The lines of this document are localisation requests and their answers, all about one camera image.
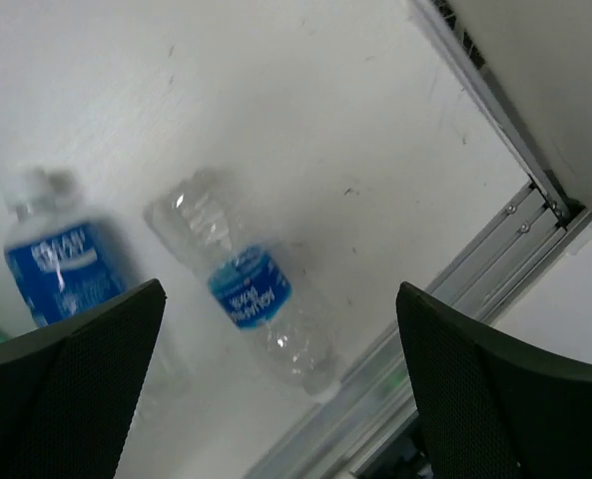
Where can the aluminium table frame rail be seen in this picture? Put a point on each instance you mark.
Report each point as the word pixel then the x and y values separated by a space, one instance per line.
pixel 371 429

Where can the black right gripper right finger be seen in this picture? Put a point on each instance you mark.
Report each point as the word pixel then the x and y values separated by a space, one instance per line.
pixel 491 405

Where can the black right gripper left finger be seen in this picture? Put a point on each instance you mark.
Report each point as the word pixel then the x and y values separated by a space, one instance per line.
pixel 68 391

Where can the light blue label water bottle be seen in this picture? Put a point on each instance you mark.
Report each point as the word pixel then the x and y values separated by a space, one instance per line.
pixel 214 228

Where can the dark blue label bottle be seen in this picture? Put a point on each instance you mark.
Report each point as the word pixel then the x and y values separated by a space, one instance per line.
pixel 65 258

